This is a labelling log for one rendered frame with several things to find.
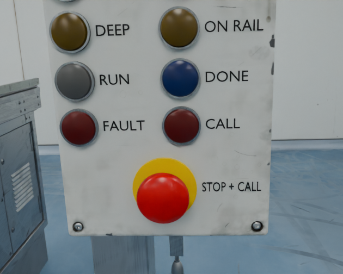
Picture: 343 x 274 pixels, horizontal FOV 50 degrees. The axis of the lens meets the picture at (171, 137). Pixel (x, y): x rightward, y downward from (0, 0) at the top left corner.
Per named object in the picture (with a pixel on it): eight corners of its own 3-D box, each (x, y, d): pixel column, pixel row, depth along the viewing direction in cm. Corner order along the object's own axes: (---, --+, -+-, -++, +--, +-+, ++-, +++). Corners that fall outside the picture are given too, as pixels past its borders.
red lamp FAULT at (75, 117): (96, 146, 28) (93, 111, 27) (61, 147, 28) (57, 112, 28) (98, 143, 29) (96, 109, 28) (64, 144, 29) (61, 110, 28)
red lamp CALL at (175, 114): (200, 144, 28) (199, 109, 27) (163, 145, 28) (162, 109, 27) (199, 142, 28) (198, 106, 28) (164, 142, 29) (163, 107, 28)
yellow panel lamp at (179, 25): (198, 47, 26) (197, 6, 25) (160, 48, 26) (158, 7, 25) (198, 47, 27) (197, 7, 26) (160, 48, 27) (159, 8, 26)
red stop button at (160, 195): (189, 228, 27) (188, 177, 26) (136, 228, 27) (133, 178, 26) (189, 202, 31) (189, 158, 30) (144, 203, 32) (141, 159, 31)
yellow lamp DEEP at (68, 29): (87, 50, 26) (84, 11, 26) (50, 52, 27) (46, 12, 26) (91, 50, 27) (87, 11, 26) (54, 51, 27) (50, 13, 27)
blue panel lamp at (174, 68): (199, 97, 27) (198, 59, 26) (161, 98, 27) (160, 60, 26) (198, 95, 28) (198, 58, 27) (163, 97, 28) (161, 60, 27)
